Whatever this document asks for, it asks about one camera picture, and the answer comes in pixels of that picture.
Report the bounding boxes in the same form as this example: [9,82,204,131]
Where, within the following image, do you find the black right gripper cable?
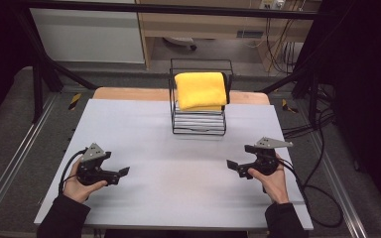
[277,158,344,229]

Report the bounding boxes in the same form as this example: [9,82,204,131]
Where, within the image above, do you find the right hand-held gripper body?
[243,136,294,178]

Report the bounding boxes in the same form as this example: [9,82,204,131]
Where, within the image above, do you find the wooden desk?
[135,0,322,71]

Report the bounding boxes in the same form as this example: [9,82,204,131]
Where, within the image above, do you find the white cabinet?
[29,8,146,64]

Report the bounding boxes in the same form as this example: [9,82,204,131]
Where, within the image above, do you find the black metal frame leg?
[13,9,97,124]
[260,31,322,117]

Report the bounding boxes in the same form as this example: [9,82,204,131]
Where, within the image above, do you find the aluminium rail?
[310,131,369,238]
[0,94,60,226]

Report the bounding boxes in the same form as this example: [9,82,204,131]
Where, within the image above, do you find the yellow black tape strip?
[67,92,82,111]
[281,98,300,114]

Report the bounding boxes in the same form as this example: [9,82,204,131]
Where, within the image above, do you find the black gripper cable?
[277,158,344,229]
[58,148,87,196]

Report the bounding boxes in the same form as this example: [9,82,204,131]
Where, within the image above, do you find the black curtain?
[319,0,381,212]

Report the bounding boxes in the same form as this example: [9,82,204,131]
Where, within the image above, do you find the wooden table board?
[92,86,271,106]

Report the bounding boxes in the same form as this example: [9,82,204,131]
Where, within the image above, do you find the white power strip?
[259,0,286,10]

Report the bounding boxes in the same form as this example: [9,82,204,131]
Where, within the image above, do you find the office chair base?
[162,36,198,52]

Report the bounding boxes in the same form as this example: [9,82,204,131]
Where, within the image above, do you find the person's right hand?
[247,155,291,205]

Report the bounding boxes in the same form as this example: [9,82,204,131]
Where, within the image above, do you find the hanging cables under desk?
[263,18,300,74]

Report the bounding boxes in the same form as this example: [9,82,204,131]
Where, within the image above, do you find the bundle of black floor cables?
[281,83,336,141]

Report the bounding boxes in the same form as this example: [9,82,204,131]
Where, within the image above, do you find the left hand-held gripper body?
[75,142,120,186]

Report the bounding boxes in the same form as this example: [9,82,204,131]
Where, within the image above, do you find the person's left hand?
[63,159,109,204]

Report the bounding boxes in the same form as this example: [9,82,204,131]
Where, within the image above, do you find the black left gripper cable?
[58,148,87,196]

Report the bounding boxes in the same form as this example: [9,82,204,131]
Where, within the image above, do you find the black metal frame bar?
[23,0,332,21]

